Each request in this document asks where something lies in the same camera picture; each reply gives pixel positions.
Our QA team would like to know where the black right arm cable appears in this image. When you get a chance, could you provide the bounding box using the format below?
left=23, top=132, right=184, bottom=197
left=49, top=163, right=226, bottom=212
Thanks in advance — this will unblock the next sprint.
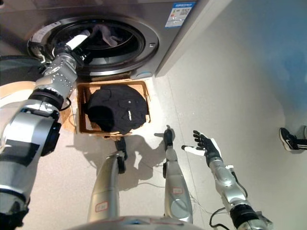
left=209, top=167, right=248, bottom=228

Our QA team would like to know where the grey trouser leg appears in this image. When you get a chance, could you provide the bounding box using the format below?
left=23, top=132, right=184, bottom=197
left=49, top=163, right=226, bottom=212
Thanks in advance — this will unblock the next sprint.
left=296, top=126, right=307, bottom=153

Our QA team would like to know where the black right robot foot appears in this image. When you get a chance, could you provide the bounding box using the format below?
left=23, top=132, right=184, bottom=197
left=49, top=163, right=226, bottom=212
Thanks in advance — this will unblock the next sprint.
left=164, top=128, right=175, bottom=151

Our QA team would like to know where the black and white right hand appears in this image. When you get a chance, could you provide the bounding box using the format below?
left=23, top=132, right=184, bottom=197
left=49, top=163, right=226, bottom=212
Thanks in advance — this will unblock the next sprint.
left=181, top=130, right=222, bottom=163

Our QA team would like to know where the round washing machine door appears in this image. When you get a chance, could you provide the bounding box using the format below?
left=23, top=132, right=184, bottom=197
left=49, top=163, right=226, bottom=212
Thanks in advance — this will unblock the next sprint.
left=0, top=55, right=47, bottom=100

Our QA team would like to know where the robot torso with red stripe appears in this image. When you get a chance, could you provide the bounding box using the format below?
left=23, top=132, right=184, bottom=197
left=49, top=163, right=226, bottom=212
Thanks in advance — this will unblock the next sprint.
left=71, top=215, right=192, bottom=230

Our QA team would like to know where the silver left robot leg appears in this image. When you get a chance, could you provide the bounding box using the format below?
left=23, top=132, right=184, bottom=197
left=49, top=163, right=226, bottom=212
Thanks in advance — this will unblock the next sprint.
left=86, top=153, right=125, bottom=222

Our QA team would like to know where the black and white left hand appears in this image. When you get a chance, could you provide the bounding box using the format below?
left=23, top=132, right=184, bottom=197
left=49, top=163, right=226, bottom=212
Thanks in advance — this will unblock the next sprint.
left=56, top=30, right=93, bottom=62

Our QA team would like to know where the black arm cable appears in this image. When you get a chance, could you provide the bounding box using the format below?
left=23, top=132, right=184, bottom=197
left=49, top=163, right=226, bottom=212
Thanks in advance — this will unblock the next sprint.
left=209, top=167, right=248, bottom=228
left=59, top=97, right=72, bottom=111

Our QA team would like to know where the thin floor wire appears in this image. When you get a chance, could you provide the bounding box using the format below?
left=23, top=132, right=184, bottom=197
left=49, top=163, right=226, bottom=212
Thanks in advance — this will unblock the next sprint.
left=124, top=182, right=214, bottom=215

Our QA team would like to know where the silver right robot leg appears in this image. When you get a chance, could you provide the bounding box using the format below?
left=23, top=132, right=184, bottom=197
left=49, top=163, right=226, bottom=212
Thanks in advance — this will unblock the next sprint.
left=163, top=148, right=194, bottom=223

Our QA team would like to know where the silver robot leg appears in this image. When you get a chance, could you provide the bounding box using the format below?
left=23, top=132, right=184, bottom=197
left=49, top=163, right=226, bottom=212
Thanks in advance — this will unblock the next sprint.
left=86, top=153, right=125, bottom=222
left=163, top=148, right=194, bottom=223

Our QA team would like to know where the blue energy label sticker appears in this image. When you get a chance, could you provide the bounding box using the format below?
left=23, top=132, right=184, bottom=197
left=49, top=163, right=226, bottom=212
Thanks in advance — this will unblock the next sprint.
left=165, top=1, right=196, bottom=29

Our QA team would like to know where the grey washing machine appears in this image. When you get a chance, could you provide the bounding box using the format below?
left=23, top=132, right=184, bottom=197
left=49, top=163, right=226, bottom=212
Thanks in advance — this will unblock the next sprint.
left=0, top=0, right=200, bottom=80

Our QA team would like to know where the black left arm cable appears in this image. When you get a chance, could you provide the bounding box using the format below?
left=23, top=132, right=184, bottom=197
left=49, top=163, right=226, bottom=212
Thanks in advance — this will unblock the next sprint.
left=59, top=97, right=72, bottom=111

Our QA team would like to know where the brown wicker laundry basket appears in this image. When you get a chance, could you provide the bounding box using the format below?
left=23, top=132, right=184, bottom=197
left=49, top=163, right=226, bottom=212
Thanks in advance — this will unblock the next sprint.
left=59, top=80, right=151, bottom=139

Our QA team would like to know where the black and white sneaker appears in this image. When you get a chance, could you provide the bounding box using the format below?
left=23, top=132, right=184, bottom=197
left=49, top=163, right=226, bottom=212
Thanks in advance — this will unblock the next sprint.
left=279, top=127, right=300, bottom=151

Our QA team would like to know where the white garment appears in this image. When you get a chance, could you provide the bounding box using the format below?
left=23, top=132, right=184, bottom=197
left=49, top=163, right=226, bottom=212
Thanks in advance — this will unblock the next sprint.
left=92, top=25, right=123, bottom=47

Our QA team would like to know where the black left robot foot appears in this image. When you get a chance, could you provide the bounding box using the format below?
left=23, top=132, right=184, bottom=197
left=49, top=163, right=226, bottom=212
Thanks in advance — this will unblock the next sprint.
left=114, top=138, right=128, bottom=174

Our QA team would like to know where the black robot foot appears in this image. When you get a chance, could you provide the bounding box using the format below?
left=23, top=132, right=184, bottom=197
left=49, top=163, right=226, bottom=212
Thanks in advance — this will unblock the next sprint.
left=114, top=138, right=128, bottom=174
left=164, top=128, right=175, bottom=151

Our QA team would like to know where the black shirt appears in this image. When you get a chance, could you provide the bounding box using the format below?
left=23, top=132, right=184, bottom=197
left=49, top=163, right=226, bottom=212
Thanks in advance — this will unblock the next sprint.
left=86, top=85, right=147, bottom=135

